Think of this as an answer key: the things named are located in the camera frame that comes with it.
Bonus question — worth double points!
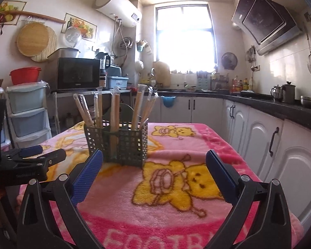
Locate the black microwave oven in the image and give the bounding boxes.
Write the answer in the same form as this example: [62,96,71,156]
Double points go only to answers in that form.
[56,57,101,91]

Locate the steel kitchen table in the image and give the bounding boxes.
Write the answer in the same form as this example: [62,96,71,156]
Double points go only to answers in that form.
[50,88,132,134]

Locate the green wall utensil holder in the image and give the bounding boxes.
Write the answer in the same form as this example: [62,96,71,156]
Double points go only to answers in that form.
[136,40,149,53]

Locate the hanging kitchen utensils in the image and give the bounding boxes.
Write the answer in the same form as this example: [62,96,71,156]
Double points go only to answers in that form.
[246,45,257,71]

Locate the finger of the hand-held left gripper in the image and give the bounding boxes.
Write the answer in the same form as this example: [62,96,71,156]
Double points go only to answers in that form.
[1,146,44,162]
[0,149,67,186]

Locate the blue-grey plastic box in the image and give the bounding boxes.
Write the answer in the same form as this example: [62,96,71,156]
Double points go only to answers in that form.
[106,76,129,89]

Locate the green-blue plastic drawer tower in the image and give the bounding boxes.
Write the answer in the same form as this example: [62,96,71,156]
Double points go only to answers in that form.
[6,82,52,148]

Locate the round bamboo tray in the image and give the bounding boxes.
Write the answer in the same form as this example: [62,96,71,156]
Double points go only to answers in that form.
[17,22,51,57]

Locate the kitchen window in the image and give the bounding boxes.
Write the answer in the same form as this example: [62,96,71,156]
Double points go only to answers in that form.
[154,4,218,73]

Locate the grey covered appliance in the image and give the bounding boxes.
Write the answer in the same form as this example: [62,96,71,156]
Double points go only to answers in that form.
[47,47,81,59]

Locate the group of condiment bottles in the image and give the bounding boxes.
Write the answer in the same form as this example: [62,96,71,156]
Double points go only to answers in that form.
[232,76,250,92]

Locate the teal small appliance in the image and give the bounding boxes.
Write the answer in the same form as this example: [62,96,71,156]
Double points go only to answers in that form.
[107,66,122,77]

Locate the blue hanging bin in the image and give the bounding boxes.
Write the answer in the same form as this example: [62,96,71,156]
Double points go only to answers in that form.
[162,96,177,107]

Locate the grey metal pitcher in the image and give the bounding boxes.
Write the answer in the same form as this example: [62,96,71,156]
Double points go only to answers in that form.
[282,81,296,105]

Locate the bunch of wooden chopsticks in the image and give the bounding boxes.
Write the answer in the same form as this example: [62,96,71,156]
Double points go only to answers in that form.
[73,84,159,159]

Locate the pink printed blanket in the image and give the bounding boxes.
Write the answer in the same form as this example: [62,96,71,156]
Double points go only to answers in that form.
[16,121,305,249]

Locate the black range hood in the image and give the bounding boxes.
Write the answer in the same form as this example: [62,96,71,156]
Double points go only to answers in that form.
[232,0,303,56]

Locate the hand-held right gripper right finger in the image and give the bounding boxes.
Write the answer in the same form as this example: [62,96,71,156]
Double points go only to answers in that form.
[206,150,292,249]

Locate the red plastic basin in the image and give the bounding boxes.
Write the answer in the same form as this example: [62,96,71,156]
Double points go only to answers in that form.
[10,67,42,85]

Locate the green countertop organizer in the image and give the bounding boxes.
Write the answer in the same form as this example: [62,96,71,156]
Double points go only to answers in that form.
[196,73,212,89]

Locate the dark grey utensil basket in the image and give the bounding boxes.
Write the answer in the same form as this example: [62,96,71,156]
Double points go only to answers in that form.
[83,103,149,167]

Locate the wooden rolling pin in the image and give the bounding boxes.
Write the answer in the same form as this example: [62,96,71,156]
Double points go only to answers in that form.
[4,10,67,24]

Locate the black electric kettle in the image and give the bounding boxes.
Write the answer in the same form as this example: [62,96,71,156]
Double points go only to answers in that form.
[95,52,112,69]

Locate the fruit wall poster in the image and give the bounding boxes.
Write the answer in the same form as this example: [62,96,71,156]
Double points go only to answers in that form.
[0,1,27,26]
[64,13,97,42]

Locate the round woven straw mat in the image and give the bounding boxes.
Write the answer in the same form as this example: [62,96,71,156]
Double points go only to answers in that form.
[31,26,58,63]

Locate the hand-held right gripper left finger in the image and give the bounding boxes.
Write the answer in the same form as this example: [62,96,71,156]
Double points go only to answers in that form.
[17,149,105,249]

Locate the small wall fan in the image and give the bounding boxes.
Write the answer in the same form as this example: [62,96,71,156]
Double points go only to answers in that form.
[221,52,239,70]

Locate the beige water jug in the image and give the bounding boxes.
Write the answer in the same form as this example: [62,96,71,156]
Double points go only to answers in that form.
[154,61,172,87]

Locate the white water heater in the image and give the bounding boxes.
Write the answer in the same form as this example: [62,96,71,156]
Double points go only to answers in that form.
[94,0,142,28]

